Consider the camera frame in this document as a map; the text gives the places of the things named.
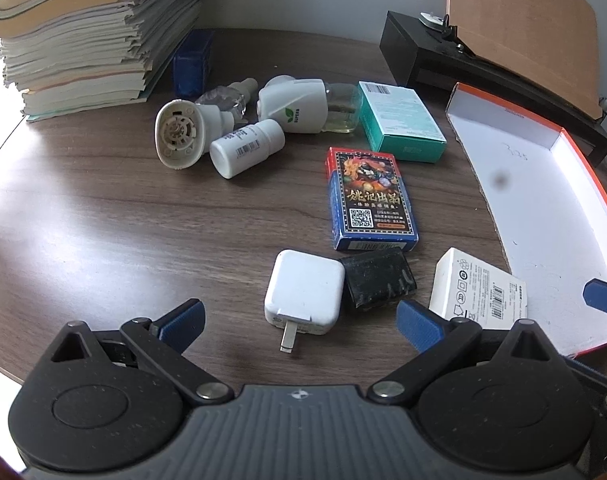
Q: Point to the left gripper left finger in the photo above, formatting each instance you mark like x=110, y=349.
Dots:
x=159, y=346

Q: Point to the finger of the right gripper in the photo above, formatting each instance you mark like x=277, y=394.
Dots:
x=595, y=294

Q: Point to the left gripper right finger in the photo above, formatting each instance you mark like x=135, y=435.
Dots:
x=443, y=346

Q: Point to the white small product box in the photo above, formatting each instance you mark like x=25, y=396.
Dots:
x=467, y=287

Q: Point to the black USB charger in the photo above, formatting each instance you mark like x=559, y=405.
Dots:
x=374, y=279

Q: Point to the white cube USB charger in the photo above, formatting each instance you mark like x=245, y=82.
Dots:
x=304, y=295

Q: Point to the playing card box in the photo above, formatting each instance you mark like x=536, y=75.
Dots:
x=370, y=206

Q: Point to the white pill bottle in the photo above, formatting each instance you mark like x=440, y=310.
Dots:
x=246, y=147

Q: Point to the teal product box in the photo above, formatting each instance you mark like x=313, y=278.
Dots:
x=396, y=121

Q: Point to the white mosquito plug with bottle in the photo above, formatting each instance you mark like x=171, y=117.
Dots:
x=310, y=105

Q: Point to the blue small box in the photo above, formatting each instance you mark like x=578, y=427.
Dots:
x=192, y=64

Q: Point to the orange white shoebox lid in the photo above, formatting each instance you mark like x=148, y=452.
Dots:
x=549, y=208

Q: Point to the black monitor riser shelf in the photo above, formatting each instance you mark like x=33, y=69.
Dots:
x=417, y=54

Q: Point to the wooden book stand board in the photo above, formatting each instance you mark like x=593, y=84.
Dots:
x=552, y=43

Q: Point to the stack of books and papers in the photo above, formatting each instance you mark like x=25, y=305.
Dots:
x=67, y=56

